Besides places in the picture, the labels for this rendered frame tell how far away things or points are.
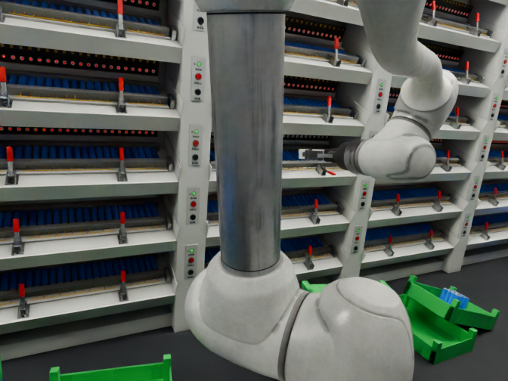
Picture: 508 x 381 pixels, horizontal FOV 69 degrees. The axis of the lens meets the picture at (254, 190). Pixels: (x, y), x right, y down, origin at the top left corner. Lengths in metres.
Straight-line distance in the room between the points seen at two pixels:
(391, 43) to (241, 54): 0.21
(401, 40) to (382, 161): 0.34
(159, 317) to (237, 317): 0.76
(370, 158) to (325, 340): 0.43
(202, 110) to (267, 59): 0.66
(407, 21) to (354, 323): 0.41
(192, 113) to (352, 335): 0.77
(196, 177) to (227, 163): 0.64
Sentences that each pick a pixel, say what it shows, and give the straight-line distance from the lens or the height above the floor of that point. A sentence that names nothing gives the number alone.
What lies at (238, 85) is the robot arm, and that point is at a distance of 0.48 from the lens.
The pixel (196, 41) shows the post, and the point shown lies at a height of 0.92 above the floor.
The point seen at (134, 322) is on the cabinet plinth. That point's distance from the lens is 1.35.
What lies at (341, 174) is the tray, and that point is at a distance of 1.44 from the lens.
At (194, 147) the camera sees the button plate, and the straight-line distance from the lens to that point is 1.12.
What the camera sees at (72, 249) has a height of 0.34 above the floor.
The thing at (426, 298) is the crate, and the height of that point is 0.13.
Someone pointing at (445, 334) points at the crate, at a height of 0.00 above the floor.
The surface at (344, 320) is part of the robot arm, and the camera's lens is 0.58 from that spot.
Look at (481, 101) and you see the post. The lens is 2.02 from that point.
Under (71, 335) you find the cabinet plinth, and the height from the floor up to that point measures 0.04.
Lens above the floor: 0.80
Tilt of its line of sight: 15 degrees down
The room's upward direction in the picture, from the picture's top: 5 degrees clockwise
